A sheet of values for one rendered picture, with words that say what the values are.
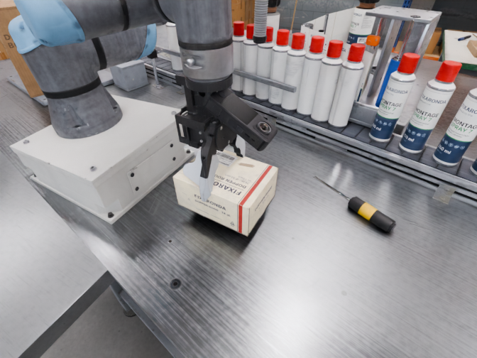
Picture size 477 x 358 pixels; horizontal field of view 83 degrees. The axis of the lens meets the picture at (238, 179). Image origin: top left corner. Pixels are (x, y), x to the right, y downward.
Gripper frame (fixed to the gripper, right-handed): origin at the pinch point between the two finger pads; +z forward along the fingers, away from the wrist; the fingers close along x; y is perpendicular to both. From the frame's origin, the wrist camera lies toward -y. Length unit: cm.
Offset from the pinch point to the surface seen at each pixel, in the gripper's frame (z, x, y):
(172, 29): -12, -49, 52
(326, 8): 45, -480, 110
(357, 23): -10, -98, -2
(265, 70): -6.2, -42.1, 12.2
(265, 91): 0.2, -42.4, 11.8
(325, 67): -11.1, -37.4, -6.4
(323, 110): 0.1, -37.5, -7.8
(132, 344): 91, 21, 39
